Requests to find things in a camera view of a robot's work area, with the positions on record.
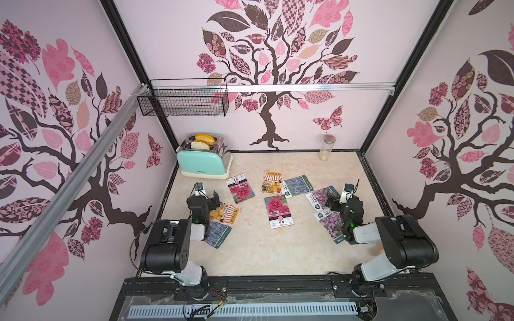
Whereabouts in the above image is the pale toast slice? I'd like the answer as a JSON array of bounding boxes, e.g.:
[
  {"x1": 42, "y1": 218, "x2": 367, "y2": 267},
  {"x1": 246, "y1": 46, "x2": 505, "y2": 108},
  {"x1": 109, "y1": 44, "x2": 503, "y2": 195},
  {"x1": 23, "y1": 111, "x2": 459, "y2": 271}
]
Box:
[{"x1": 190, "y1": 140, "x2": 211, "y2": 151}]

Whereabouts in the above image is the aluminium rail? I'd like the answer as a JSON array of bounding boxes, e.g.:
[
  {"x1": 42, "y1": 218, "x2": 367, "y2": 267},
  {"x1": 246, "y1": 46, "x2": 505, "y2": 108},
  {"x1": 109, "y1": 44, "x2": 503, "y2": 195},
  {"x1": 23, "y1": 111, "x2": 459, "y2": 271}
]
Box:
[
  {"x1": 154, "y1": 82, "x2": 396, "y2": 92},
  {"x1": 1, "y1": 84, "x2": 149, "y2": 303}
]

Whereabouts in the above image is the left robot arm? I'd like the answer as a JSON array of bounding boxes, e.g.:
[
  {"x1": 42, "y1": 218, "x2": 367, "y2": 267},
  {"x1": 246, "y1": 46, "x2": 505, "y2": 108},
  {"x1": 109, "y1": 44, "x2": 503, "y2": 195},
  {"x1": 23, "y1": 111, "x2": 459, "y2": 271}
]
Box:
[{"x1": 137, "y1": 192, "x2": 220, "y2": 300}]

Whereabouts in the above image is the white vented strip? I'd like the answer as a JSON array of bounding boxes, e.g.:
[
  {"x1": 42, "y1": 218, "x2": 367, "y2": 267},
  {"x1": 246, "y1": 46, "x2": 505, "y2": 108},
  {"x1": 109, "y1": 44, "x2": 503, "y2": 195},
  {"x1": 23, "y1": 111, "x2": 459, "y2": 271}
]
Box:
[{"x1": 127, "y1": 302, "x2": 359, "y2": 320}]

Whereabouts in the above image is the clear glass jar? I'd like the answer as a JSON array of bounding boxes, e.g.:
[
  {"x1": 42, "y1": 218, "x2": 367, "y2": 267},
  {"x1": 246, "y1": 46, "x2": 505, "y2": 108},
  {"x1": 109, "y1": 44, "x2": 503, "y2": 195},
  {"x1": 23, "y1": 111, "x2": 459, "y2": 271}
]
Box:
[{"x1": 318, "y1": 134, "x2": 336, "y2": 161}]

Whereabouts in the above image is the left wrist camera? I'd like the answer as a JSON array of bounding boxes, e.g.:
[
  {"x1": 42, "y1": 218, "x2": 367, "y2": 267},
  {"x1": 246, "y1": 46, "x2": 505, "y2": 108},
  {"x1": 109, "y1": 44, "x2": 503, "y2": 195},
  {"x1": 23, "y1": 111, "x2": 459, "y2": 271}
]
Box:
[{"x1": 194, "y1": 182, "x2": 207, "y2": 197}]

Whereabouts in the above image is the yellow toast slice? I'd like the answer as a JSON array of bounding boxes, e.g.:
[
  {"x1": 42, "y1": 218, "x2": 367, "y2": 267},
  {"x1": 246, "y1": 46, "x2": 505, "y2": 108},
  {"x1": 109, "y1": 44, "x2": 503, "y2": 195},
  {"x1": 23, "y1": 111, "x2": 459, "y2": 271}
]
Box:
[{"x1": 195, "y1": 134, "x2": 216, "y2": 145}]

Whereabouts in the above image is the purple flower packet lower right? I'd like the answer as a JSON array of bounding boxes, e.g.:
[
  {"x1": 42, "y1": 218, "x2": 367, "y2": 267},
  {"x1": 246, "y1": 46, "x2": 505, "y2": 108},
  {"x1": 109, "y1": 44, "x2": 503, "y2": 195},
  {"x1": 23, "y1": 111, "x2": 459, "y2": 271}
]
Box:
[{"x1": 314, "y1": 209, "x2": 345, "y2": 243}]

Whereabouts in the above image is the lavender packet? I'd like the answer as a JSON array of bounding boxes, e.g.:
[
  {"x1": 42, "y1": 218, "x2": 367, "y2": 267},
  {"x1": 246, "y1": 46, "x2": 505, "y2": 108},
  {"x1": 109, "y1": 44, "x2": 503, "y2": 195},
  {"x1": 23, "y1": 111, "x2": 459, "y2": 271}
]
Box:
[
  {"x1": 204, "y1": 221, "x2": 232, "y2": 249},
  {"x1": 282, "y1": 175, "x2": 314, "y2": 198}
]

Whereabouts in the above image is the purple flower packet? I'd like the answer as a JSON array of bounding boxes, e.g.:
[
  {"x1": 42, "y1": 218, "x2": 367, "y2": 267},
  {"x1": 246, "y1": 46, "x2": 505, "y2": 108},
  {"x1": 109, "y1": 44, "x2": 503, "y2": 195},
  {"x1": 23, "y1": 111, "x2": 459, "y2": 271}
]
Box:
[
  {"x1": 314, "y1": 209, "x2": 345, "y2": 243},
  {"x1": 305, "y1": 186, "x2": 341, "y2": 212}
]

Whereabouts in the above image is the purple flower packet upper right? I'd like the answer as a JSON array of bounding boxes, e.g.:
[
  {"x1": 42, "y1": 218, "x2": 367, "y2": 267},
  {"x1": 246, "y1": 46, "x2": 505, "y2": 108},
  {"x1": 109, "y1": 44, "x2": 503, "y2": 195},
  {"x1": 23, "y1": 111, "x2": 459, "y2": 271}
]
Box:
[{"x1": 305, "y1": 186, "x2": 341, "y2": 212}]

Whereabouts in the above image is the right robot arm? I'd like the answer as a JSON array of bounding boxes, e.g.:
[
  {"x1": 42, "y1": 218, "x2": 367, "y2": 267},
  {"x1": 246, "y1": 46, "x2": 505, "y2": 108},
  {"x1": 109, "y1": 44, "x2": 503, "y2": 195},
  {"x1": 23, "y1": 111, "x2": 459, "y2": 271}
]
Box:
[{"x1": 325, "y1": 197, "x2": 439, "y2": 298}]

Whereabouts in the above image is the mint green toaster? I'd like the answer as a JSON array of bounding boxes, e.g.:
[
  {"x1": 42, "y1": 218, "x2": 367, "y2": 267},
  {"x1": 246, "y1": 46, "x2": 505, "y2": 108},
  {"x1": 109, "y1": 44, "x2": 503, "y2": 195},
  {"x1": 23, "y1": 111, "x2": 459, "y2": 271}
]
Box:
[{"x1": 176, "y1": 133, "x2": 234, "y2": 179}]

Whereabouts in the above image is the pink flower packet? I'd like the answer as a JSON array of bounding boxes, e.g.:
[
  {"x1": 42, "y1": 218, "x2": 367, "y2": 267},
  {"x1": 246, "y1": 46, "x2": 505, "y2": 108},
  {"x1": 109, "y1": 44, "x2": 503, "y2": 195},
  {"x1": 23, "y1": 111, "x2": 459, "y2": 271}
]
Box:
[
  {"x1": 264, "y1": 195, "x2": 294, "y2": 230},
  {"x1": 226, "y1": 174, "x2": 255, "y2": 204}
]

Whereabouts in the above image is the aluminium rail back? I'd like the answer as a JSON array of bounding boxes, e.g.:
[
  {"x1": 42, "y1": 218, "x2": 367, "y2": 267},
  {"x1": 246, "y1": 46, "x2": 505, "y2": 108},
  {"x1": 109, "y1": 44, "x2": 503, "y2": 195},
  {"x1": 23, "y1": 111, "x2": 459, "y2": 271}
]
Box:
[{"x1": 154, "y1": 82, "x2": 396, "y2": 92}]

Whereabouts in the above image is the black base frame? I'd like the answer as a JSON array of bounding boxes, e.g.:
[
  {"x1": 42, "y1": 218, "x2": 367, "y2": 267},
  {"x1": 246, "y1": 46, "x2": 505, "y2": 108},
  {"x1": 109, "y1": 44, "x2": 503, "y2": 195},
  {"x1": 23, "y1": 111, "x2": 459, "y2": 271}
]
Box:
[{"x1": 110, "y1": 272, "x2": 456, "y2": 320}]

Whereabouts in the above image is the black wire basket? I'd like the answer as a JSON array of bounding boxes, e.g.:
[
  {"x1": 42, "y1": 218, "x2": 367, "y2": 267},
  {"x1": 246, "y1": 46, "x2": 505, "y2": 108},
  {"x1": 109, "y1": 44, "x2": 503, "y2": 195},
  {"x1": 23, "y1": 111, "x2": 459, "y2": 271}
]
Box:
[{"x1": 137, "y1": 76, "x2": 229, "y2": 117}]

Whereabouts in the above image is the aluminium rail left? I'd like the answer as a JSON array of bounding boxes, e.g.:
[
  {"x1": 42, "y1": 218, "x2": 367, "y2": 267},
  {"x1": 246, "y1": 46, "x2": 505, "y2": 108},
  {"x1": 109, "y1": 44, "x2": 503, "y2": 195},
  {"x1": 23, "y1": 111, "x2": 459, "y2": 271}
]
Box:
[{"x1": 1, "y1": 84, "x2": 149, "y2": 303}]

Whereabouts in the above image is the sunflower shop packet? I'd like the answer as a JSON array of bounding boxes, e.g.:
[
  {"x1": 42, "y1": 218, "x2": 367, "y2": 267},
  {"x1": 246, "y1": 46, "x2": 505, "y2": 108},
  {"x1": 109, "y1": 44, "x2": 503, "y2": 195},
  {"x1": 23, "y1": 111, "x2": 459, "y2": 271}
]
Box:
[
  {"x1": 210, "y1": 203, "x2": 241, "y2": 225},
  {"x1": 261, "y1": 169, "x2": 284, "y2": 195}
]

